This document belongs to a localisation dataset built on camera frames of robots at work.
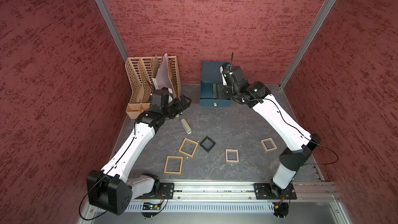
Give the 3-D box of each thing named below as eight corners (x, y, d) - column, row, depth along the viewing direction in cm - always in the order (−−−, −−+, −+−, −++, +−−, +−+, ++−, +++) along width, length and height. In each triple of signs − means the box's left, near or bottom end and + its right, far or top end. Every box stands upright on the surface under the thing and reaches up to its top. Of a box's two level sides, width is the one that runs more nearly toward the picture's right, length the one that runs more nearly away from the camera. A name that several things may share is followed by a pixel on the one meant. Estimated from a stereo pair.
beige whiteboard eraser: (188, 135, 96) (187, 132, 93) (180, 122, 101) (179, 119, 99) (192, 132, 97) (192, 130, 94) (184, 120, 102) (183, 117, 100)
